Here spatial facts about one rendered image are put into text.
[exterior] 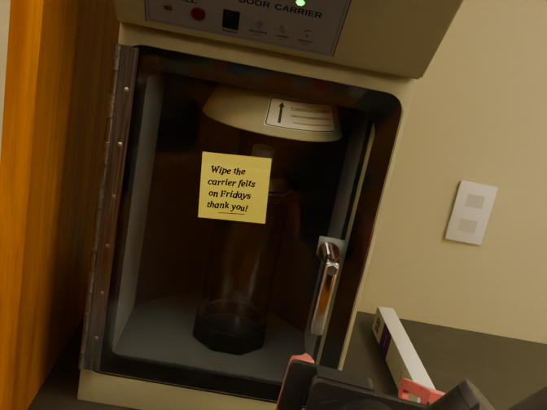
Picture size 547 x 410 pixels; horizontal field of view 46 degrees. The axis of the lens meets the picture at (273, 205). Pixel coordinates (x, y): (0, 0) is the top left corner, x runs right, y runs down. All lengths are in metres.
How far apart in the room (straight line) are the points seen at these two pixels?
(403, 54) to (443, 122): 0.53
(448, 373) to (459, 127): 0.43
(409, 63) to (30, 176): 0.39
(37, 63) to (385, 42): 0.33
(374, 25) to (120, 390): 0.53
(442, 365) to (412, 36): 0.65
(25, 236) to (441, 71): 0.76
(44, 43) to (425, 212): 0.79
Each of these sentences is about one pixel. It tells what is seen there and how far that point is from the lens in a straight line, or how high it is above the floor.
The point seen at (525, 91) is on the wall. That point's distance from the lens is 1.22.
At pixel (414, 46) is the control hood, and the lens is 0.66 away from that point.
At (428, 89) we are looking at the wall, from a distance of 1.17.
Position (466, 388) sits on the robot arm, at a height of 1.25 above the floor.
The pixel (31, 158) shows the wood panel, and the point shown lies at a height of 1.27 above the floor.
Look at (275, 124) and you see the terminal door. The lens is 0.70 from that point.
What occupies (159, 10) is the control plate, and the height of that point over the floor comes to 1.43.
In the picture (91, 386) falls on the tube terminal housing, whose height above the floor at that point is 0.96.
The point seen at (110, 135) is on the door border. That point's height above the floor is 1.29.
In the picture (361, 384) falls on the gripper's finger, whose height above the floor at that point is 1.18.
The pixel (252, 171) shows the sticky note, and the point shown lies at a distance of 0.71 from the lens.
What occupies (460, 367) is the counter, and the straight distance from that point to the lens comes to 1.16.
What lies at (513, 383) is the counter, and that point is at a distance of 1.18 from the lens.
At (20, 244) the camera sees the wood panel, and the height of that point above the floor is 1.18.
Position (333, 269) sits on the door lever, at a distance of 0.70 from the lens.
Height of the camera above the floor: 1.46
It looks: 17 degrees down
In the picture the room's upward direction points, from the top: 11 degrees clockwise
